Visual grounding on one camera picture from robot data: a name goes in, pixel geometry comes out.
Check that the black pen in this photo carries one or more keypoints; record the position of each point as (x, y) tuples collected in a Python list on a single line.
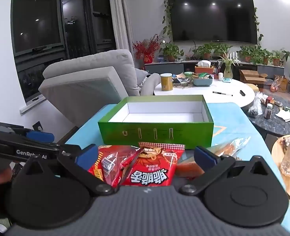
[(222, 93)]

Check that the white round table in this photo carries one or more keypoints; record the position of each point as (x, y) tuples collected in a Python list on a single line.
[(196, 90)]

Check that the red flower plant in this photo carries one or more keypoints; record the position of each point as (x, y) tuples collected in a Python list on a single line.
[(147, 48)]

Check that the white paper napkin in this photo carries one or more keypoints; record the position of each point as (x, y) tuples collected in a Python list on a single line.
[(283, 115)]

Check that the person's left hand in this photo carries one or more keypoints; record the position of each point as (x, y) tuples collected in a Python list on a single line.
[(1, 175)]

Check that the grey sofa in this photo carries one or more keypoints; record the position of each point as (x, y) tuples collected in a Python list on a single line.
[(86, 86)]

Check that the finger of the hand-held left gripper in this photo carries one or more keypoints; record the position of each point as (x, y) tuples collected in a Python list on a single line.
[(40, 137)]

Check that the dark window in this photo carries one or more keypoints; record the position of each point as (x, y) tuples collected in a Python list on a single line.
[(37, 24)]

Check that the green cardboard box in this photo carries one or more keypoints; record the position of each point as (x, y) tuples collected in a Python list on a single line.
[(159, 132)]

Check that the red cartoon snack packet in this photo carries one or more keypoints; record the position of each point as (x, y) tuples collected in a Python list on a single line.
[(150, 172)]

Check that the grey television cabinet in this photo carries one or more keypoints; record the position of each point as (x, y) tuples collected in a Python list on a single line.
[(164, 67)]

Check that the bushy potted green plant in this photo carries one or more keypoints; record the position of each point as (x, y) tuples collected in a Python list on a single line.
[(254, 52)]

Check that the red yellow striped snack packet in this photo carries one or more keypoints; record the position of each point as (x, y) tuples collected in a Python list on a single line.
[(105, 164)]

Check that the orange tissue box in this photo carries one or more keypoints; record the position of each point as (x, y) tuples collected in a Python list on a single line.
[(204, 68)]

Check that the open cardboard box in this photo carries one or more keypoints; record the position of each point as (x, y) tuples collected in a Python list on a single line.
[(251, 77)]

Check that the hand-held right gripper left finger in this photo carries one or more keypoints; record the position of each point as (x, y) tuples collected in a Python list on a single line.
[(89, 156)]

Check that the white curtain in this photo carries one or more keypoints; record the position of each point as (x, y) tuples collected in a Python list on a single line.
[(121, 17)]

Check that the yellow can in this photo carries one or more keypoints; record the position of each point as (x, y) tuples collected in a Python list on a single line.
[(166, 82)]

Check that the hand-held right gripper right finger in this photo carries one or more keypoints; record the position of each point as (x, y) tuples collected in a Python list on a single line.
[(205, 157)]

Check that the wall television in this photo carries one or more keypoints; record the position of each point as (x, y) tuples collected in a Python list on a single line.
[(213, 17)]

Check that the wall outlet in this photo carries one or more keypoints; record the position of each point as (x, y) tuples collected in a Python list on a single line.
[(38, 125)]

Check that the small potted green plant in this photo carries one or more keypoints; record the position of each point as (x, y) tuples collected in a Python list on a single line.
[(277, 57)]

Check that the blue basket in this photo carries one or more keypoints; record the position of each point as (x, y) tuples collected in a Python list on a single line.
[(202, 81)]

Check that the glass vase with plant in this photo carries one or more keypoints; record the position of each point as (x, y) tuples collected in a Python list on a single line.
[(228, 72)]

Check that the small white cup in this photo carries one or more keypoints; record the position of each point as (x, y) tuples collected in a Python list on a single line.
[(220, 76)]

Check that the dark marble round table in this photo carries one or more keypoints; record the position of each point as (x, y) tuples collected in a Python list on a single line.
[(282, 127)]

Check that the clear plastic bag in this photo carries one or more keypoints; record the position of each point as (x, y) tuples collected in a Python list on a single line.
[(255, 108)]

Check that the brown spice jar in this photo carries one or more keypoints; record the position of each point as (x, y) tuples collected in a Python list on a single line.
[(268, 111)]

